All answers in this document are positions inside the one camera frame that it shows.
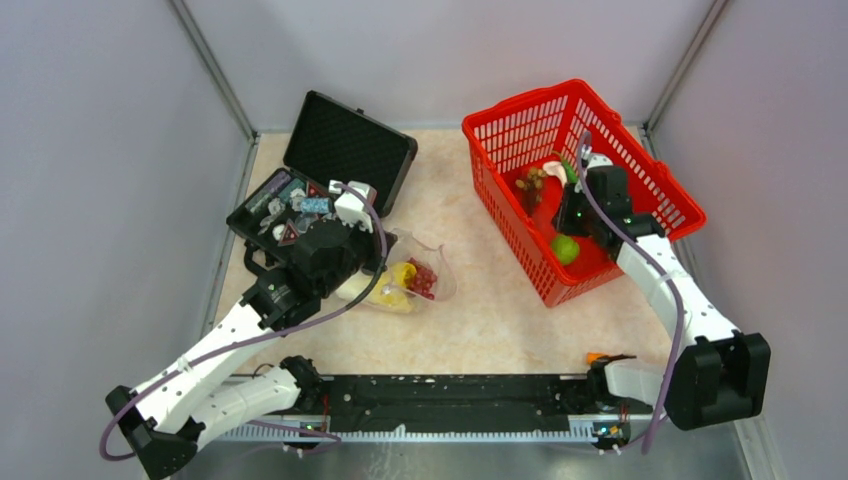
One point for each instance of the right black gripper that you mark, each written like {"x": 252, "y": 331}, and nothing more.
{"x": 561, "y": 221}

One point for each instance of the brown toy grape bunch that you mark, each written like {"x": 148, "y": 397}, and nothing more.
{"x": 530, "y": 184}

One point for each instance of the black poker chip case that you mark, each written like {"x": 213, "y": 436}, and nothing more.
{"x": 330, "y": 142}

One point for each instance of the red plastic basket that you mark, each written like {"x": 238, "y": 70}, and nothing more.
{"x": 524, "y": 131}

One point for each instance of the green toy chili pepper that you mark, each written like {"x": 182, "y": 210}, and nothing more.
{"x": 570, "y": 174}

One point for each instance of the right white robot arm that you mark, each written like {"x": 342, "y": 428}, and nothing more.
{"x": 715, "y": 373}

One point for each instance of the green toy apple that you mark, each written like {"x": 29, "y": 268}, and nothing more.
{"x": 565, "y": 249}

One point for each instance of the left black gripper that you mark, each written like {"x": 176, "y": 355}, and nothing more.
{"x": 370, "y": 238}

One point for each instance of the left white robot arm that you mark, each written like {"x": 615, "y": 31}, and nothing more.
{"x": 169, "y": 418}

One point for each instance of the yellow toy cabbage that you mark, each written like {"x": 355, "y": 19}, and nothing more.
{"x": 390, "y": 292}

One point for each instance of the red toy grape bunch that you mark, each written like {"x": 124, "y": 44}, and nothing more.
{"x": 423, "y": 279}

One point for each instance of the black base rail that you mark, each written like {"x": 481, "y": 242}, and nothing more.
{"x": 457, "y": 404}

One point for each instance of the blue poker chip roll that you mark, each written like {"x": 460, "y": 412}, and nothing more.
{"x": 316, "y": 205}

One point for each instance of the clear zip top bag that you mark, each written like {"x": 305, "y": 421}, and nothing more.
{"x": 408, "y": 246}

